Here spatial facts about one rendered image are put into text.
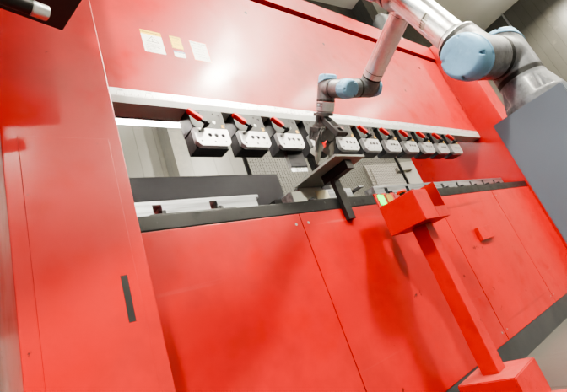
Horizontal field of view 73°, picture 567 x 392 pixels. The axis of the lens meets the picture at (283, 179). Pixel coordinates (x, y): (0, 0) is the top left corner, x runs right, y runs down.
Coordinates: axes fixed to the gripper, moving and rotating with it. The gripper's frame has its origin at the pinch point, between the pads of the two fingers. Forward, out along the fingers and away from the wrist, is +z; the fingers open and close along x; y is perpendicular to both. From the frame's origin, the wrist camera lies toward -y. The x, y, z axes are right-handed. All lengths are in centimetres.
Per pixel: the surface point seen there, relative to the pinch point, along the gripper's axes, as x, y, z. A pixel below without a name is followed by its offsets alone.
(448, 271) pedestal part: -19, -50, 33
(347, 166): 0.9, -14.6, -0.3
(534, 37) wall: -936, 340, -204
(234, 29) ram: 13, 59, -57
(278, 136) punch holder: 11.4, 18.7, -8.6
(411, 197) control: -12.3, -35.7, 8.4
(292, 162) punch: 5.6, 14.8, 2.6
